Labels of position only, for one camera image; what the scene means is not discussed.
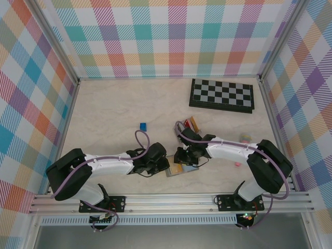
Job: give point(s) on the orange credit card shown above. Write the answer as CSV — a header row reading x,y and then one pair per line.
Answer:
x,y
194,124
176,170

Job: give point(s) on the grey leather card holder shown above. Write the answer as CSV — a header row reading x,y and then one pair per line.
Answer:
x,y
190,168

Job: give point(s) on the clear plastic card box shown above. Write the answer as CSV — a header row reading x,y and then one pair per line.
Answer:
x,y
197,131

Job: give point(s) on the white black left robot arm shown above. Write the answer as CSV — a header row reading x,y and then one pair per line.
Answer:
x,y
109,164

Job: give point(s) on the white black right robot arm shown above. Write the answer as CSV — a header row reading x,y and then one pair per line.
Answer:
x,y
228,151

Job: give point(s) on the red credit card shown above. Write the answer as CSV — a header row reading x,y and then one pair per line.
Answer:
x,y
186,122

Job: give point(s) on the blue cube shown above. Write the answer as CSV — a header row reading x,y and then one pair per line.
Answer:
x,y
143,126

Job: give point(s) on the pink tube with coloured cap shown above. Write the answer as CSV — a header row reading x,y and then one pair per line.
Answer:
x,y
245,137

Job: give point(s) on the black grey chessboard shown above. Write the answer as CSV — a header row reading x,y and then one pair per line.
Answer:
x,y
221,94

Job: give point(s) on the small controller circuit board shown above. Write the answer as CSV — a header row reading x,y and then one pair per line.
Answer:
x,y
247,217
102,220

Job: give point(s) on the aluminium mounting rail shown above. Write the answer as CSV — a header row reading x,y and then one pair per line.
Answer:
x,y
168,203

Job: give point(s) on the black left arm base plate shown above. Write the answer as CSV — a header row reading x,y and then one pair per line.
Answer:
x,y
119,203

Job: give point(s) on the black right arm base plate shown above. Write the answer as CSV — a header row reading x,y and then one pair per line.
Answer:
x,y
224,202

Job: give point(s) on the aluminium back rail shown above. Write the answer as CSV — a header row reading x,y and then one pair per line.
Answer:
x,y
168,77

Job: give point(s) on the aluminium side rail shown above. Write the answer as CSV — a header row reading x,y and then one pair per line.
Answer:
x,y
64,124
272,116

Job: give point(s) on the aluminium frame post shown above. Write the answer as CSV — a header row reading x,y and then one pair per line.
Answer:
x,y
282,39
52,44

